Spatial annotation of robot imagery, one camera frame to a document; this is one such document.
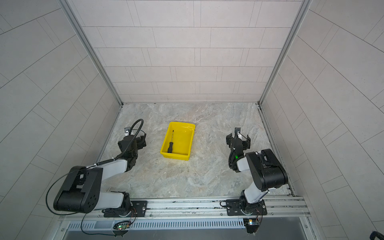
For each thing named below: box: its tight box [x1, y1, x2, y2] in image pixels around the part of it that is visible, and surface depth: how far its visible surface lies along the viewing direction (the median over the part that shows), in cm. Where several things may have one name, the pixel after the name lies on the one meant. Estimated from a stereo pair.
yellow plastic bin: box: [160, 122, 196, 161], surface depth 96 cm
